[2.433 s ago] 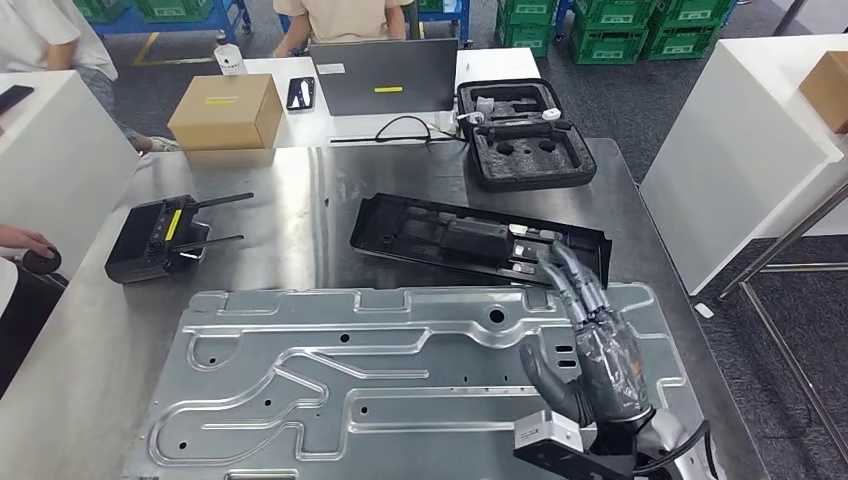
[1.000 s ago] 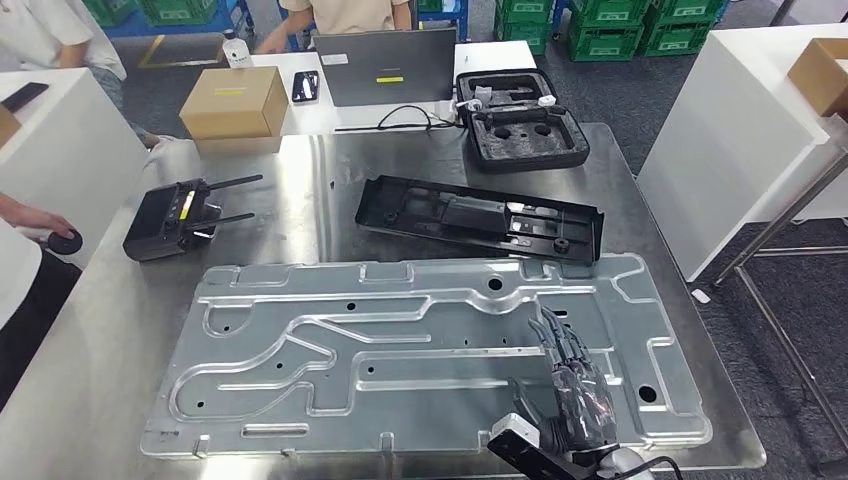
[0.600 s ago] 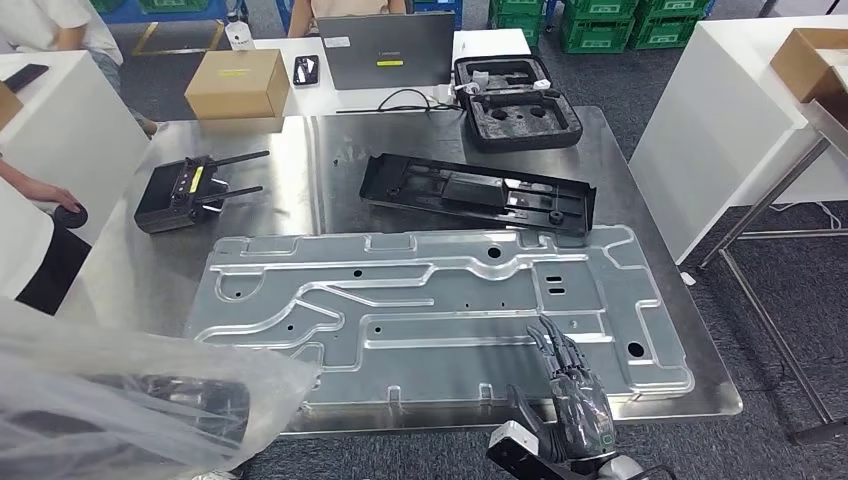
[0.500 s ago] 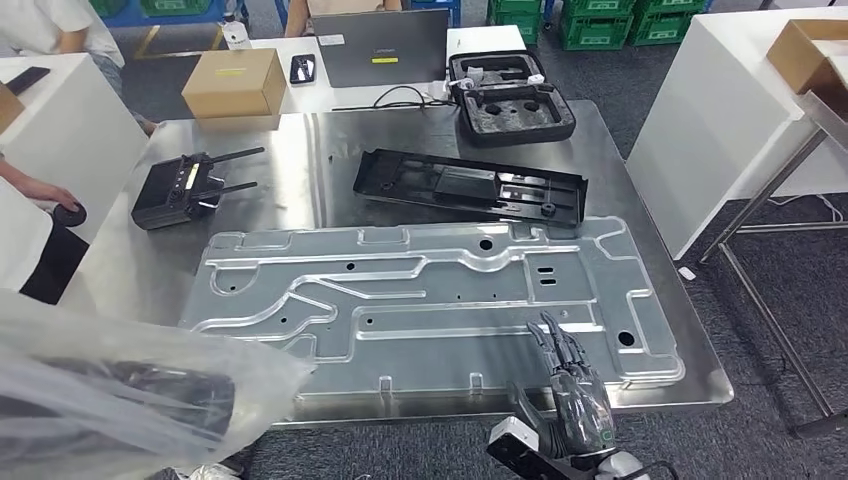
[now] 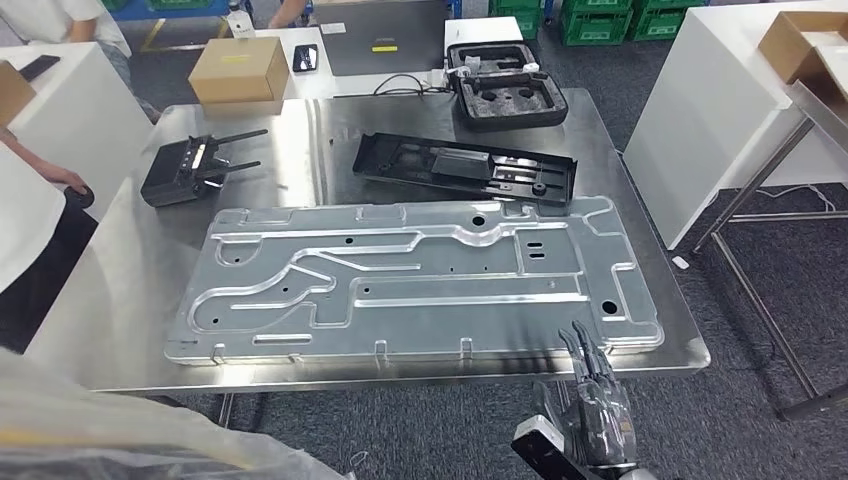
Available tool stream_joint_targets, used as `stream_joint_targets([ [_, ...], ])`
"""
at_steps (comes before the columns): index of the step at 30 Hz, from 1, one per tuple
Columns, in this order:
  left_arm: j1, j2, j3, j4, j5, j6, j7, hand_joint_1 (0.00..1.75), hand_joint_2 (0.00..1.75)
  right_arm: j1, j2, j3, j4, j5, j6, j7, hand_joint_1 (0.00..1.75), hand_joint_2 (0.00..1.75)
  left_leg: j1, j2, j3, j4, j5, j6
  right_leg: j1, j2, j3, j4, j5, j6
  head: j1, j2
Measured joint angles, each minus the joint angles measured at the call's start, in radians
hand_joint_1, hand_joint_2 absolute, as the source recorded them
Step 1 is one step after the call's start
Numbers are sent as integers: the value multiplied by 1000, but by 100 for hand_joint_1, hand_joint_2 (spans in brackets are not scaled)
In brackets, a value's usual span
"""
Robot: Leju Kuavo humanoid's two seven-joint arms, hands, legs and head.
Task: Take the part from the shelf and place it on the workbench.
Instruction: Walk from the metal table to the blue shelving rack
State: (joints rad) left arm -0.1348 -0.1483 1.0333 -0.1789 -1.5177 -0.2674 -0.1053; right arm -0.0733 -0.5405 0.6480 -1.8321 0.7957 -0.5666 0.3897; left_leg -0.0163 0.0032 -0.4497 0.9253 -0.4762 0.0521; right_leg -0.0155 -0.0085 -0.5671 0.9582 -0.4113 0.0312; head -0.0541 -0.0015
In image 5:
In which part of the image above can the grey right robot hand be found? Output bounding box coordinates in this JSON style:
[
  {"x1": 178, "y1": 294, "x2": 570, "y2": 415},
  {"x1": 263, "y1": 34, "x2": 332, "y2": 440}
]
[{"x1": 533, "y1": 321, "x2": 639, "y2": 468}]

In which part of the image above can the long black plastic part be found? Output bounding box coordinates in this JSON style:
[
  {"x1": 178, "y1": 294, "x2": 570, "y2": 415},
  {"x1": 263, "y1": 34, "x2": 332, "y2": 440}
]
[{"x1": 352, "y1": 132, "x2": 579, "y2": 208}]

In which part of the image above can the clear plastic bag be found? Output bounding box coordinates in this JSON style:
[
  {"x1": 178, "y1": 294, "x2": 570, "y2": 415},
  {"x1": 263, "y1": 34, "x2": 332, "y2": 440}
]
[{"x1": 0, "y1": 347, "x2": 352, "y2": 480}]

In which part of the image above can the stainless steel workbench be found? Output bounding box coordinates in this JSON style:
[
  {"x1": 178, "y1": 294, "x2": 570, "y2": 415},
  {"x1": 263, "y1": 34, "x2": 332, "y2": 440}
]
[{"x1": 26, "y1": 87, "x2": 711, "y2": 429}]

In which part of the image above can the stamped sheet metal panel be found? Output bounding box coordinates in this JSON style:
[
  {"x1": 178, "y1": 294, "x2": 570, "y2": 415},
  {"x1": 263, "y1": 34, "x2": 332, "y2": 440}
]
[{"x1": 164, "y1": 195, "x2": 666, "y2": 367}]

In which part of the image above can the white side table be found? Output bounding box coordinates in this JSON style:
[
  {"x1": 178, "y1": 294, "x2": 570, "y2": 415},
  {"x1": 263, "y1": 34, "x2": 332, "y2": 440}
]
[{"x1": 622, "y1": 0, "x2": 848, "y2": 252}]

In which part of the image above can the black foam lined case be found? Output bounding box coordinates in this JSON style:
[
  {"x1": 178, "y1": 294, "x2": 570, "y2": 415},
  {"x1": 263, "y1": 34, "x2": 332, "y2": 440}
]
[{"x1": 445, "y1": 41, "x2": 570, "y2": 130}]

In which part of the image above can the stainless steel side table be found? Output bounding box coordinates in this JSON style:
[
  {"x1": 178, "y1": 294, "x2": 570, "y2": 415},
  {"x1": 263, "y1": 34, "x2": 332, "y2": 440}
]
[{"x1": 692, "y1": 79, "x2": 848, "y2": 422}]

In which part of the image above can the white desk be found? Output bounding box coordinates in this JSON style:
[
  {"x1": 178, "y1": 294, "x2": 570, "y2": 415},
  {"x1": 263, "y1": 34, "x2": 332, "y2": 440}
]
[{"x1": 254, "y1": 16, "x2": 525, "y2": 101}]

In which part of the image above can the brown cardboard box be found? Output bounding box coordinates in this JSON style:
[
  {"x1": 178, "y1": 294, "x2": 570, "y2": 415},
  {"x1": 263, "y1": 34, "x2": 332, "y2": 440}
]
[
  {"x1": 758, "y1": 9, "x2": 848, "y2": 84},
  {"x1": 188, "y1": 36, "x2": 291, "y2": 104},
  {"x1": 0, "y1": 60, "x2": 38, "y2": 127}
]

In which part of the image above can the grey laptop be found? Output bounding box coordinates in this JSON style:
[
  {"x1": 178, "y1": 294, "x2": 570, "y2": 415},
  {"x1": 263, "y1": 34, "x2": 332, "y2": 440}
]
[{"x1": 311, "y1": 0, "x2": 450, "y2": 77}]

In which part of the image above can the black remote controller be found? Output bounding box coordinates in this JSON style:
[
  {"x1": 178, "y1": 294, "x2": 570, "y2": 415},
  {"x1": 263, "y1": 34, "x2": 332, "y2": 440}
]
[{"x1": 140, "y1": 129, "x2": 270, "y2": 209}]

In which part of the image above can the seated person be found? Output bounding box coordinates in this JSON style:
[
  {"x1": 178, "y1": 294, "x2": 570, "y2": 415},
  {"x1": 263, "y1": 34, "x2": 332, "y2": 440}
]
[{"x1": 268, "y1": 0, "x2": 313, "y2": 29}]

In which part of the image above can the clear plastic bottle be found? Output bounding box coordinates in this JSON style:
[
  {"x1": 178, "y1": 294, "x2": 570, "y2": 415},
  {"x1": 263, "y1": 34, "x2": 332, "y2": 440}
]
[{"x1": 227, "y1": 3, "x2": 256, "y2": 40}]

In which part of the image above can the blue steel cart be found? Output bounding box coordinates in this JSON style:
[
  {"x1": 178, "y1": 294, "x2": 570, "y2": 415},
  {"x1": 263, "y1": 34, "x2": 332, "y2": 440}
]
[{"x1": 109, "y1": 0, "x2": 253, "y2": 21}]

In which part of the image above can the black phone on cabinet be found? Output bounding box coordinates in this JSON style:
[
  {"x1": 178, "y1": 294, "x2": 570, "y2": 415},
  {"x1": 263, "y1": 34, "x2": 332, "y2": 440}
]
[{"x1": 18, "y1": 54, "x2": 61, "y2": 82}]

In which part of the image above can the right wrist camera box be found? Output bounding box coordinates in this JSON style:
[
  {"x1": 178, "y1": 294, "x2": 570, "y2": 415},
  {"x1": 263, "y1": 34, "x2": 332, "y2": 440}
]
[{"x1": 511, "y1": 415, "x2": 601, "y2": 480}]

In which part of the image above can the white floor cable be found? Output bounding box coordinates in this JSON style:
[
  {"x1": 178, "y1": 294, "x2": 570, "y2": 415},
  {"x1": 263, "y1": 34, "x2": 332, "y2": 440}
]
[{"x1": 755, "y1": 184, "x2": 839, "y2": 213}]

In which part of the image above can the black desk cable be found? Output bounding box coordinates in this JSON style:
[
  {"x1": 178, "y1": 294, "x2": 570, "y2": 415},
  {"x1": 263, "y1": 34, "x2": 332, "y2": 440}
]
[{"x1": 351, "y1": 72, "x2": 452, "y2": 99}]

